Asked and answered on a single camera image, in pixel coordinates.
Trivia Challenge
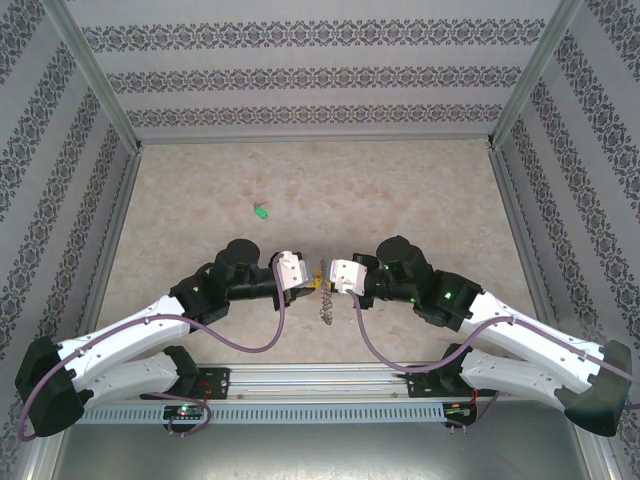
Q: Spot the metal disc with key rings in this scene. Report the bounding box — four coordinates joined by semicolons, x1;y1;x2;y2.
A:
315;287;336;327

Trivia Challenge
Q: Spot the steel base sheet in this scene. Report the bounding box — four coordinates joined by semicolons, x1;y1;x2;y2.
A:
49;422;614;480

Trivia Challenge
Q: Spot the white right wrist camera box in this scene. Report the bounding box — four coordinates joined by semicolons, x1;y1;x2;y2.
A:
329;258;369;295

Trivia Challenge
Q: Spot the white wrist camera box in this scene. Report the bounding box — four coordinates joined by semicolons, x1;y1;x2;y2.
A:
273;249;308;292
329;258;369;295

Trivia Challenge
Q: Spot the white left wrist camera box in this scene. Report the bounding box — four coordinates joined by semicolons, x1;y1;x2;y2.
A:
273;249;308;292

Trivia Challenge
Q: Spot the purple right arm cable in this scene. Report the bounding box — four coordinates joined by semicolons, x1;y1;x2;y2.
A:
348;289;640;375

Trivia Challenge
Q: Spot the aluminium mounting rail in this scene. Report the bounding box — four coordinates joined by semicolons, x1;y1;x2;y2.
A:
197;363;451;400

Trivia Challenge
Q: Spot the slotted grey cable duct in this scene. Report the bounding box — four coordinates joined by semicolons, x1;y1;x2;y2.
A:
79;399;479;426

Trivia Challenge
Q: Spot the aluminium right floor rail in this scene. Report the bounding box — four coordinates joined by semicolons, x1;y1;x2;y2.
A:
487;147;621;480

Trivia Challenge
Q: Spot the aluminium floor rail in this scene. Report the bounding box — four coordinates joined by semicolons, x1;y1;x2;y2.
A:
487;147;621;480
134;130;496;147
74;148;145;351

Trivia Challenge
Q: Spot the aluminium rear floor rail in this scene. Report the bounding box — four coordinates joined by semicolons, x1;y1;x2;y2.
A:
134;130;496;147

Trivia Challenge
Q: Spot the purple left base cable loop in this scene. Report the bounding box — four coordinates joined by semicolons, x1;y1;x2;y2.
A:
167;399;215;440

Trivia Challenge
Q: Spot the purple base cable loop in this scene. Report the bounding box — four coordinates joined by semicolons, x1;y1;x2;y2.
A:
447;383;501;435
167;399;215;440

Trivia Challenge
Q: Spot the aluminium left floor rail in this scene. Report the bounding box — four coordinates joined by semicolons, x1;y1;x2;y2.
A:
74;148;145;351

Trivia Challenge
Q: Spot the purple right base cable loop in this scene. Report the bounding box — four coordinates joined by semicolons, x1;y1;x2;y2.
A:
447;383;501;435

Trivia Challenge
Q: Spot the aluminium right corner post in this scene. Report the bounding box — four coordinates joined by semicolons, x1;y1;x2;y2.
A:
485;0;586;150

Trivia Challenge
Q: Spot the aluminium corner post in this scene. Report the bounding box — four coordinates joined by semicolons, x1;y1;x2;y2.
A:
42;0;144;151
485;0;586;150

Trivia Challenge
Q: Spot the aluminium left corner post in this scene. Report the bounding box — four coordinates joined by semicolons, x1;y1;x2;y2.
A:
42;0;144;151

